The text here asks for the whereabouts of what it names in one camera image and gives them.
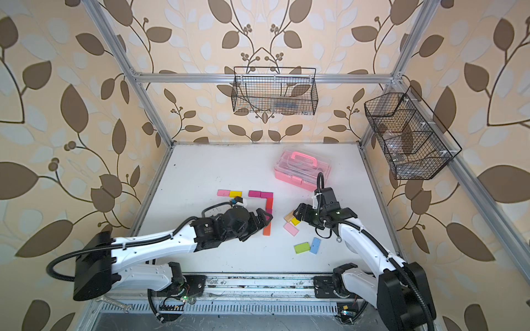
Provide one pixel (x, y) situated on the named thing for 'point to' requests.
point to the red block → (269, 203)
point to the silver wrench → (125, 307)
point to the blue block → (315, 245)
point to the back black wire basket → (283, 91)
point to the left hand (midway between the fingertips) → (265, 219)
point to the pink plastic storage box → (301, 166)
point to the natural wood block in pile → (289, 216)
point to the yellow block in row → (233, 194)
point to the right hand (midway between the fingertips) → (301, 216)
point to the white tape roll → (350, 249)
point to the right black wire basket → (416, 145)
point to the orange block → (267, 230)
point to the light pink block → (290, 229)
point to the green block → (301, 247)
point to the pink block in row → (223, 193)
